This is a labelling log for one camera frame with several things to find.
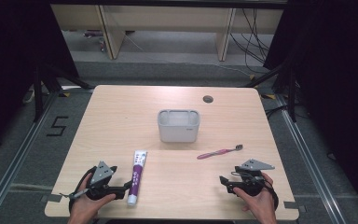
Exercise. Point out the person's right hand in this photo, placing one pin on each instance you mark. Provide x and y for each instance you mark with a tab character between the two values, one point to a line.
262	207

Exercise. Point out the person's left hand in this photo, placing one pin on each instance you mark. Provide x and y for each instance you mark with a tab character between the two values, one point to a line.
82	207

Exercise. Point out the black metal stand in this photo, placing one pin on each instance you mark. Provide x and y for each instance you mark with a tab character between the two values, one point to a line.
292	93
38	93

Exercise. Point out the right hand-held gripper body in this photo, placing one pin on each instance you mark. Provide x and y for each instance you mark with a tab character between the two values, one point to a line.
252	183

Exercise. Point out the black curtain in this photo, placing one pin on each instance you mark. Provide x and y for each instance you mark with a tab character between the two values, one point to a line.
338	77
9	62

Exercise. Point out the metal floor rail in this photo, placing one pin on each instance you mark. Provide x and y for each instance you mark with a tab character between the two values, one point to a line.
310	165
15	158

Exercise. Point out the beige wooden desk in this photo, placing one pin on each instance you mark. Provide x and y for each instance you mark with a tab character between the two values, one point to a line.
167	18

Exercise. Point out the purple and white toothpaste tube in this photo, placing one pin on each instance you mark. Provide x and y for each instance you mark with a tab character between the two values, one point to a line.
136	177

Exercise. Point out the pink toothbrush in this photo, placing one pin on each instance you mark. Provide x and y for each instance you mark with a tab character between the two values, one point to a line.
217	152

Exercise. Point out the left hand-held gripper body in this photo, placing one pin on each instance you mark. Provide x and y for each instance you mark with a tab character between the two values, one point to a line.
101	174

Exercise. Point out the white plastic holder box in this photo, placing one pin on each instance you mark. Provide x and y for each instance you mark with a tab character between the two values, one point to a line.
178	130

